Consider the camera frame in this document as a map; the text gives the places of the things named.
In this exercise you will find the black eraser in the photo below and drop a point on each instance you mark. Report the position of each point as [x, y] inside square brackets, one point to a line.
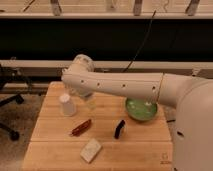
[118, 129]

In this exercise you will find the black office chair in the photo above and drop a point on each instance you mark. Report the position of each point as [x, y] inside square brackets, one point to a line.
[13, 135]

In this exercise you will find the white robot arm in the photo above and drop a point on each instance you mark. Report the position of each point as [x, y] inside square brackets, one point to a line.
[192, 97]

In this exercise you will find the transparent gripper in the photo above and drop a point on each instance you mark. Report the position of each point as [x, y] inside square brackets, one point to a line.
[91, 103]

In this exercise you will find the green ceramic bowl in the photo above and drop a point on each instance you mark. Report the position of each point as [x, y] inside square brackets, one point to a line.
[140, 110]

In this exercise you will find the white sponge block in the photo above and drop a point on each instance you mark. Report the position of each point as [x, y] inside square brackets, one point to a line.
[90, 150]

